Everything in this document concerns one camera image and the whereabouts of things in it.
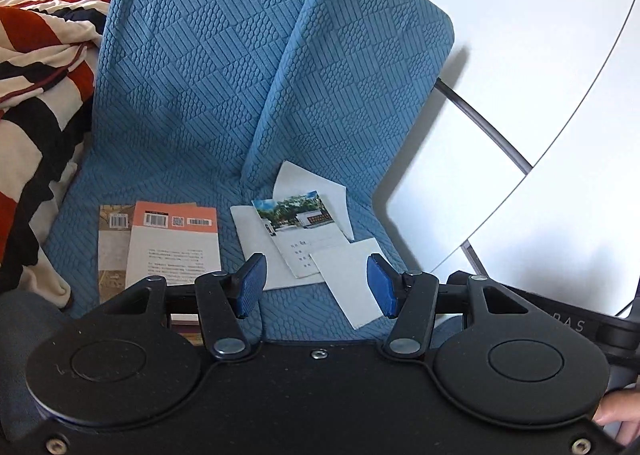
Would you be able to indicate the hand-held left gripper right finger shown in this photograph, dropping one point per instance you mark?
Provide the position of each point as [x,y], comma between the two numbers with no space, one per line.
[382,285]

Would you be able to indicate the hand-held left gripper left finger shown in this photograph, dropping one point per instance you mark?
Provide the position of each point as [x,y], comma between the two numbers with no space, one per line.
[250,285]

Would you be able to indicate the white paper sheet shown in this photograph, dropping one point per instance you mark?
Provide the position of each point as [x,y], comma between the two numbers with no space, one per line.
[345,275]
[250,235]
[300,180]

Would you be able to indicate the photo cover booklet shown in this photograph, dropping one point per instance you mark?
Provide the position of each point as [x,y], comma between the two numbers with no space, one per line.
[295,215]

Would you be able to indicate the orange and white book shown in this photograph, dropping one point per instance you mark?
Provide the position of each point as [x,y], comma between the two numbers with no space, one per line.
[170,245]

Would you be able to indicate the person's right hand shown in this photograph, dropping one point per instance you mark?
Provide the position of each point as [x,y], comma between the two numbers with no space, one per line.
[617,407]

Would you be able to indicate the dark metal table tube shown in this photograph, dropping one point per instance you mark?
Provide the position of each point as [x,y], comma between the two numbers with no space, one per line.
[487,122]
[473,259]

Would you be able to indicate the white table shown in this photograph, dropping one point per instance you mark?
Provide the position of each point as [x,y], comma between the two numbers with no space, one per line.
[450,175]

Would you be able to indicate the blue textured sofa cushions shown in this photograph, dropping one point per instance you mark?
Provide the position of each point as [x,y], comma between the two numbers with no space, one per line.
[200,85]

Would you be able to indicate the red black striped blanket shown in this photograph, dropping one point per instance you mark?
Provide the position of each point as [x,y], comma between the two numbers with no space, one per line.
[35,85]

